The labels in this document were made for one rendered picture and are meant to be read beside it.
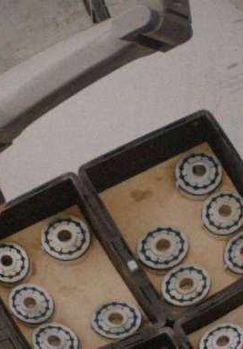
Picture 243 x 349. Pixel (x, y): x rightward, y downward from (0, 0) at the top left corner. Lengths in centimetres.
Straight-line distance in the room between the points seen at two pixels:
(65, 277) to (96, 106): 52
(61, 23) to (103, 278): 171
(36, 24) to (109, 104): 126
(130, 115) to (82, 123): 11
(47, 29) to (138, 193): 155
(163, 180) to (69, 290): 31
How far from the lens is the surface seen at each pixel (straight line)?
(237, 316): 167
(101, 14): 244
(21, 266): 173
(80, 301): 171
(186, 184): 178
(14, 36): 327
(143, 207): 179
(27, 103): 128
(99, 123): 206
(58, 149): 204
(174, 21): 116
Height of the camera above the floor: 239
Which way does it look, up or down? 58 degrees down
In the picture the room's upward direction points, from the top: 9 degrees counter-clockwise
